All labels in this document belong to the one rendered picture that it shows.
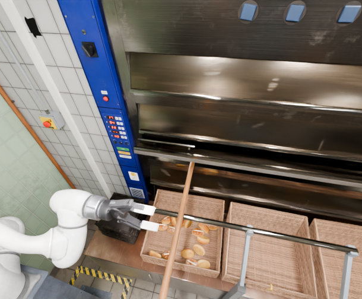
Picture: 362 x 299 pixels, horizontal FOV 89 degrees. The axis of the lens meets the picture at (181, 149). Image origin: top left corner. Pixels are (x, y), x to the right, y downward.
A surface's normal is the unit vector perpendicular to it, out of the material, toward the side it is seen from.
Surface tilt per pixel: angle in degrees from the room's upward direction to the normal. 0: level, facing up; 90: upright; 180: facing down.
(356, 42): 90
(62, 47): 90
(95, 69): 90
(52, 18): 90
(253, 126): 70
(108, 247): 0
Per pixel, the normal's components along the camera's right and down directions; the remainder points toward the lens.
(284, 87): -0.21, 0.40
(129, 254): -0.01, -0.71
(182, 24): -0.22, 0.69
